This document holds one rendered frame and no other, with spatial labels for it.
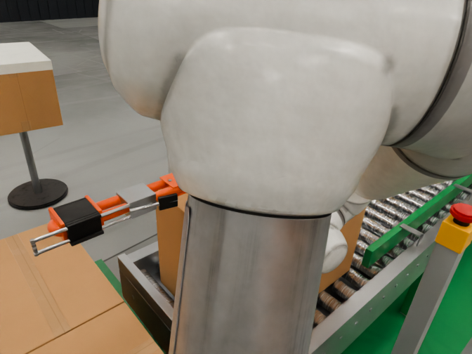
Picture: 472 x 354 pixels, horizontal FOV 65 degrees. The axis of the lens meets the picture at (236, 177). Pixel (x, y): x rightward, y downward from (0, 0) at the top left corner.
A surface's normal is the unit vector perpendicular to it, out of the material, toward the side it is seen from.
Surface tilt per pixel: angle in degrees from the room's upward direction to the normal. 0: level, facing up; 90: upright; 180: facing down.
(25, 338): 0
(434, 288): 90
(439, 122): 119
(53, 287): 0
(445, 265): 90
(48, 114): 90
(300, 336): 78
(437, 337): 0
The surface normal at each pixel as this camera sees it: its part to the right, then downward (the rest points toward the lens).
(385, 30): 0.08, 0.29
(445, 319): 0.05, -0.87
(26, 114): 0.59, 0.43
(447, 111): -0.03, 0.78
